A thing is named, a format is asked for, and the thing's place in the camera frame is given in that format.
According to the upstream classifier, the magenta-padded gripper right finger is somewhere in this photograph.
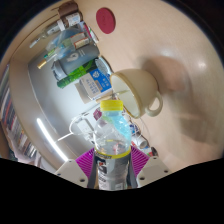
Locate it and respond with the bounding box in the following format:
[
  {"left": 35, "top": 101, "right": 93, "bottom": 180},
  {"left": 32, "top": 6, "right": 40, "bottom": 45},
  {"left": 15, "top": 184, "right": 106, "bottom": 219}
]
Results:
[{"left": 127, "top": 145, "right": 172, "bottom": 190}]

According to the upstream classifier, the flat round red coaster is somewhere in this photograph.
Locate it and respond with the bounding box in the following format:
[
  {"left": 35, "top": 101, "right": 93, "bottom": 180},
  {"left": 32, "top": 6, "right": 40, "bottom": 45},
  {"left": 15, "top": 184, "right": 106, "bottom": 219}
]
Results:
[{"left": 95, "top": 7, "right": 117, "bottom": 35}]

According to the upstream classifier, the magenta pouch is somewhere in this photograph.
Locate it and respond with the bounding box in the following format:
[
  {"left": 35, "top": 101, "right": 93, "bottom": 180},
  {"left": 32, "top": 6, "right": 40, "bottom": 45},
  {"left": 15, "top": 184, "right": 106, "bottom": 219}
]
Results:
[{"left": 92, "top": 108, "right": 103, "bottom": 122}]

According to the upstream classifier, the blue plastic bag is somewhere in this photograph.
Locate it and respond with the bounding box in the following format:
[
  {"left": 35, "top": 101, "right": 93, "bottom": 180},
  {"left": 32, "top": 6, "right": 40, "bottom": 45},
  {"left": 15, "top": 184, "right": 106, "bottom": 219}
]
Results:
[{"left": 49, "top": 26, "right": 88, "bottom": 58}]

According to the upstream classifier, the clear glass bottle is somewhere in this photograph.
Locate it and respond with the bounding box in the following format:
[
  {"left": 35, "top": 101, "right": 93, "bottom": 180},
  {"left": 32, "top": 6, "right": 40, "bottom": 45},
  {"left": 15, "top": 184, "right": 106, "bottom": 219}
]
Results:
[{"left": 29, "top": 21, "right": 63, "bottom": 49}]

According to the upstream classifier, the cream ceramic cup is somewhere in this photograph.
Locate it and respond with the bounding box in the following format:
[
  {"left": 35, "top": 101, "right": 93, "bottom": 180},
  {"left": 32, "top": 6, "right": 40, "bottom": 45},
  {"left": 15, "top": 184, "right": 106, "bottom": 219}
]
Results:
[{"left": 109, "top": 68, "right": 164, "bottom": 119}]

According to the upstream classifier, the gold-capped clear bottle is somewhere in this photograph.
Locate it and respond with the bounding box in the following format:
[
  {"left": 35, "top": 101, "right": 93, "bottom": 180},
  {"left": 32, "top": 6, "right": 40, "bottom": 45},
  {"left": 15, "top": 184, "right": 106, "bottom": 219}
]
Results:
[{"left": 36, "top": 43, "right": 78, "bottom": 70}]

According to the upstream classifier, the white and blue carton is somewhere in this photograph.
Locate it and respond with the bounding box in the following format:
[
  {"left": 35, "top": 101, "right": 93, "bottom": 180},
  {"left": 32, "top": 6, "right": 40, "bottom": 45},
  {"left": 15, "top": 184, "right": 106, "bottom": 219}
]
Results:
[{"left": 74, "top": 68, "right": 113, "bottom": 101}]

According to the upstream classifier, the white-lidded brown spread jar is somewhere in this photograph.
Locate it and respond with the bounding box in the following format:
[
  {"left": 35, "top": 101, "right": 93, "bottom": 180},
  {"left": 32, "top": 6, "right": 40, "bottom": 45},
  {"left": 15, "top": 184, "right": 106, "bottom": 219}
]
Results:
[{"left": 56, "top": 11, "right": 84, "bottom": 32}]

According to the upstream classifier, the white led light bar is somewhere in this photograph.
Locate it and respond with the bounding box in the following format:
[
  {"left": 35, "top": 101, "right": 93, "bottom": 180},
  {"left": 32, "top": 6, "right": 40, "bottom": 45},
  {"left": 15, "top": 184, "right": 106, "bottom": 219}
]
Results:
[{"left": 35, "top": 117, "right": 69, "bottom": 163}]

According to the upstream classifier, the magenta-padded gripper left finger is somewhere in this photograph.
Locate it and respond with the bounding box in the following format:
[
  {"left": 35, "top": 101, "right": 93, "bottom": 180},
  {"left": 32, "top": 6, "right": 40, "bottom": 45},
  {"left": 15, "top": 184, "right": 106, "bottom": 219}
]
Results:
[{"left": 54, "top": 148, "right": 98, "bottom": 190}]

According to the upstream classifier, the white charging cable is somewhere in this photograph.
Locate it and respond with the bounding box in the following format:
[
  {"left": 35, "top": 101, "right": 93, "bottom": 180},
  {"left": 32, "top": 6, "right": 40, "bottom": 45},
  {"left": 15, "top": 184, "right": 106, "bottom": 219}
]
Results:
[{"left": 56, "top": 116, "right": 98, "bottom": 144}]

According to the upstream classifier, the clear yellow-capped drink bottle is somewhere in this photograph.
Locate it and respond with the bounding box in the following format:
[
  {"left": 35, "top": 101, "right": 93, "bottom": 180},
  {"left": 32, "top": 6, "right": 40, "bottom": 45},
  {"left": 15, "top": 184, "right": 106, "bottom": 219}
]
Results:
[{"left": 91, "top": 99, "right": 132, "bottom": 192}]

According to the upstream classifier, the white wall power strip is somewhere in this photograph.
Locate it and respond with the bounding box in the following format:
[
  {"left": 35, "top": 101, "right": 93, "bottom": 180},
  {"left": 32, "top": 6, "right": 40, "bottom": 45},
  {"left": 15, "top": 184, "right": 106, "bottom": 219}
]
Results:
[{"left": 68, "top": 116, "right": 93, "bottom": 136}]

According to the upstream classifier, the grey shaker bottle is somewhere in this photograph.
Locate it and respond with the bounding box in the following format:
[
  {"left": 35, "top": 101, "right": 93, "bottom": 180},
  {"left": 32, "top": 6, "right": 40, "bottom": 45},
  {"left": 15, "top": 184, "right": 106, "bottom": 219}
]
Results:
[{"left": 50, "top": 44, "right": 99, "bottom": 81}]

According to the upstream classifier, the white spoon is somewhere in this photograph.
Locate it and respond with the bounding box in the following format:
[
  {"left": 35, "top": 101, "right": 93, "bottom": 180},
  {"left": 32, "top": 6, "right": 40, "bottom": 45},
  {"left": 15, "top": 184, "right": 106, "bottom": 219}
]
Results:
[{"left": 112, "top": 88, "right": 132, "bottom": 98}]

